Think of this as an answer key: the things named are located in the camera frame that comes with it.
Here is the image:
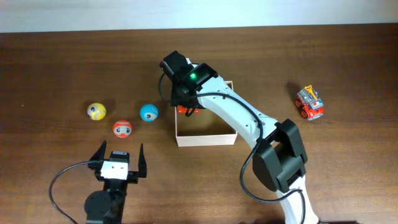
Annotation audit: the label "yellow face ball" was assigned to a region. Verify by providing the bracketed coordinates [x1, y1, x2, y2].
[86, 103, 106, 121]

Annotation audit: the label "red face ball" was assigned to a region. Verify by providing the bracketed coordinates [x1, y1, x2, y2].
[113, 120, 132, 138]

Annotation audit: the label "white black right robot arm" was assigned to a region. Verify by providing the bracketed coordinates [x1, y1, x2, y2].
[159, 50, 320, 224]

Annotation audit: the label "red toy truck blue tracks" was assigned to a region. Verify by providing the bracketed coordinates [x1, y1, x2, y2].
[177, 105, 200, 114]

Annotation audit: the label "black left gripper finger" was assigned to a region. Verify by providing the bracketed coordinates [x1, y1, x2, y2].
[135, 144, 147, 178]
[88, 140, 107, 170]

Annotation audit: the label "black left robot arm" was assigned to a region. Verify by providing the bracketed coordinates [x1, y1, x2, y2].
[85, 141, 147, 223]

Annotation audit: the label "red toy truck yellow ladder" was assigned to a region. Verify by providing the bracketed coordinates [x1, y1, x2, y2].
[295, 85, 324, 121]

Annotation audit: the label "blue face ball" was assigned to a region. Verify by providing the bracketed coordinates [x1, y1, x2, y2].
[140, 104, 159, 122]

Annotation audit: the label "white cardboard box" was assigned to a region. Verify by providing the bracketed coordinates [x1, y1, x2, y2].
[175, 100, 238, 147]

